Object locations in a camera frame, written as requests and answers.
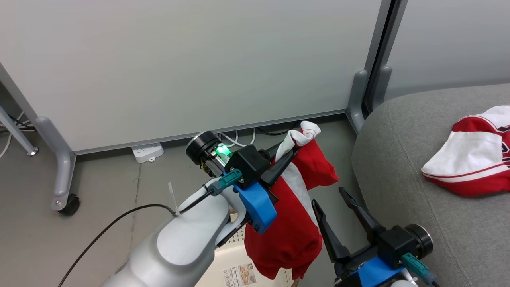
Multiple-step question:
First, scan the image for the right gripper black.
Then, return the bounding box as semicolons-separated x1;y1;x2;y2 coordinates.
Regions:
311;187;434;280

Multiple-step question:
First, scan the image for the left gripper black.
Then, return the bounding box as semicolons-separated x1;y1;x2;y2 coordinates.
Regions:
185;130;300;188

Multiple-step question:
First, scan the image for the red garment with white panel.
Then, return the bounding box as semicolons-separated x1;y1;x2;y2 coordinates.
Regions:
244;121;339;281

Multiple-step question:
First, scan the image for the white garment with red trim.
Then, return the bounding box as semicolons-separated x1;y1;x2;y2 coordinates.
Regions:
421;105;510;198

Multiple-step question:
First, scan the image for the grey fabric sofa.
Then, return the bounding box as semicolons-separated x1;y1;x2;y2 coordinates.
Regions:
352;83;510;287

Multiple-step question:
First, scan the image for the cream perforated laundry basket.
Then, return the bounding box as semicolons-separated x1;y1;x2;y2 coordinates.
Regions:
195;211;296;287

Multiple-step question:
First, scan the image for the white zip tie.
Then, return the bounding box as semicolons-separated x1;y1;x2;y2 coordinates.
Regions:
167;182;182;216

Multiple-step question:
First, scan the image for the paper label on basket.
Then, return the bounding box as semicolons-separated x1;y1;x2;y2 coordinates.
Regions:
223;263;257;287

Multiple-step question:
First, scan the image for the white power strip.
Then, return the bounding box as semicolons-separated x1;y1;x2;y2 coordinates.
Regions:
131;142;165;164

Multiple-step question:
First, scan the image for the large white partition panel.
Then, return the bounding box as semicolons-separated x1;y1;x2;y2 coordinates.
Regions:
0;0;394;212

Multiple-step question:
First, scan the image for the narrow white partition panel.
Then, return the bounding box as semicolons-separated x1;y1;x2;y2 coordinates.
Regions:
369;0;510;113

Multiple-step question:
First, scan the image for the black caster wheel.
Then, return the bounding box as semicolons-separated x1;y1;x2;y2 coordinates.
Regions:
58;193;80;216

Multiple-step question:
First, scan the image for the grey metal table leg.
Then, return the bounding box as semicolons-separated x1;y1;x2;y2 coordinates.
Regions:
0;105;39;157

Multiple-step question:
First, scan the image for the black floor cable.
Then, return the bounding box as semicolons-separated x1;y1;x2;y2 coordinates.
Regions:
257;125;298;136

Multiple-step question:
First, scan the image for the coiled white cable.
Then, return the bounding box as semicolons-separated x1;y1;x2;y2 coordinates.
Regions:
217;128;257;148

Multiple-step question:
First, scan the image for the left blue camera mount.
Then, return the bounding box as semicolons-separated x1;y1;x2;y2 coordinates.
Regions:
233;169;278;235

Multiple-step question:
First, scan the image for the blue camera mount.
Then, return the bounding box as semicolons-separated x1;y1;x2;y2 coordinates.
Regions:
233;169;278;235
351;255;408;287

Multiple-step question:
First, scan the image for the left teal cable connector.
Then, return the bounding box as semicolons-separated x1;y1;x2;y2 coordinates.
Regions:
207;168;244;196

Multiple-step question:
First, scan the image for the teal cable connector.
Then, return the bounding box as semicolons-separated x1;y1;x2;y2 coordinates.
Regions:
207;168;244;196
401;253;439;286

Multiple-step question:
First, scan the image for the right blue camera mount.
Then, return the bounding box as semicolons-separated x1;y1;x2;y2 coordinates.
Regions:
351;255;408;287

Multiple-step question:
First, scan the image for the right teal cable connector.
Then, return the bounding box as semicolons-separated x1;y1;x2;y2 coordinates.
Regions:
401;253;439;286

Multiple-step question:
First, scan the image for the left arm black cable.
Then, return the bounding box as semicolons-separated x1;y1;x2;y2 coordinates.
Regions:
58;188;212;287

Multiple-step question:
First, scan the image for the thin black cable bundle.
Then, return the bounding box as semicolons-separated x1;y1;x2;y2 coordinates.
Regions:
0;113;37;133

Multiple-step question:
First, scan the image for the loose white cable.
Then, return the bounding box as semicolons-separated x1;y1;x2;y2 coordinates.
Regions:
0;120;30;160

